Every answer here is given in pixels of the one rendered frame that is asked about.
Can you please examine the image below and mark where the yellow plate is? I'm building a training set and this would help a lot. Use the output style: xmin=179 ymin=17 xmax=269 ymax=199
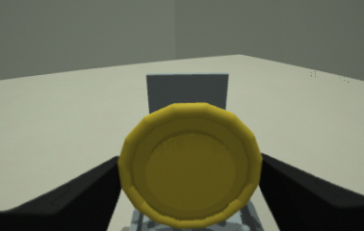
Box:
xmin=117 ymin=103 xmax=262 ymax=229

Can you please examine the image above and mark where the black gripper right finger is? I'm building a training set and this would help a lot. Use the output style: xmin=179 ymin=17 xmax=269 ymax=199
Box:
xmin=258 ymin=153 xmax=364 ymax=231

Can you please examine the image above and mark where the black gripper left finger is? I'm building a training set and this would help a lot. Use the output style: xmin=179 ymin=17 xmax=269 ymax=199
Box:
xmin=0 ymin=155 xmax=121 ymax=231

